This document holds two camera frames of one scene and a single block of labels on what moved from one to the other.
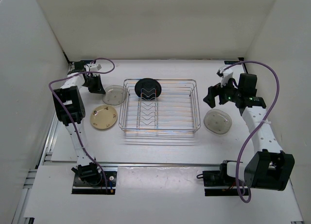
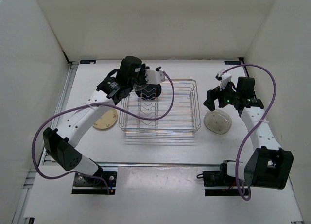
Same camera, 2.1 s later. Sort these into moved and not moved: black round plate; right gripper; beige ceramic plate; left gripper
Moved: left gripper
Not moved: beige ceramic plate; right gripper; black round plate
